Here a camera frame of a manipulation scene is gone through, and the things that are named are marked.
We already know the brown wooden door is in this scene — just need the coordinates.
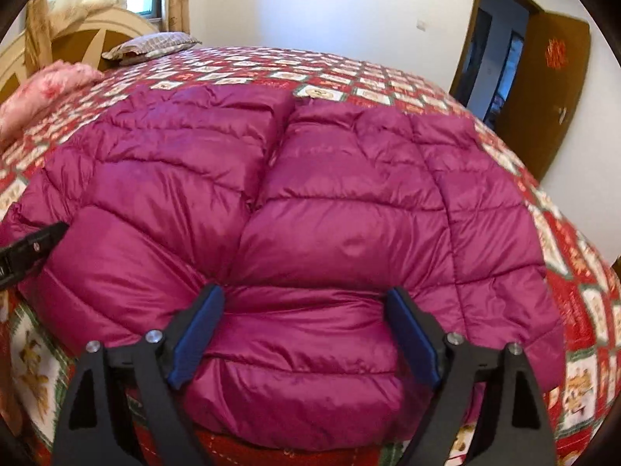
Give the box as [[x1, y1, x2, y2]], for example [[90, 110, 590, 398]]
[[496, 10, 592, 183]]

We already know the magenta puffer jacket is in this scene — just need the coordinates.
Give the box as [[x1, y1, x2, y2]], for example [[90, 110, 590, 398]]
[[2, 80, 566, 452]]

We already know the grey checked pillow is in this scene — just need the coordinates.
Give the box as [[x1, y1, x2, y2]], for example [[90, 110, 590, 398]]
[[101, 32, 203, 65]]

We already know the red patterned bed quilt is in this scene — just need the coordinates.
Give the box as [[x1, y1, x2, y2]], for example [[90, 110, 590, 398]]
[[0, 46, 621, 466]]

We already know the cream wooden headboard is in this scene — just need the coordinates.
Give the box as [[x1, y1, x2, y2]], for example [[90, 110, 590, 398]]
[[0, 7, 160, 103]]

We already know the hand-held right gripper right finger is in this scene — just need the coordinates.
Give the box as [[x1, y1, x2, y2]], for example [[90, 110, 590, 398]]
[[385, 286, 559, 466]]

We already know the red door decoration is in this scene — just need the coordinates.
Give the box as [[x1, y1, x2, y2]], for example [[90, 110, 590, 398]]
[[544, 38, 568, 69]]

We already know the pink floral pillow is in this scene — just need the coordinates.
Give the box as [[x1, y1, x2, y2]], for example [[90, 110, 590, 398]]
[[0, 59, 104, 144]]

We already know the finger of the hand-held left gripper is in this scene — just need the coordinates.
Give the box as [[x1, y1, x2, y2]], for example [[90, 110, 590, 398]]
[[0, 221, 69, 289]]

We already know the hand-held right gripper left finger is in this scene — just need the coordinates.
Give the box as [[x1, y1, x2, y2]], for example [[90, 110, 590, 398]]
[[51, 284, 226, 466]]

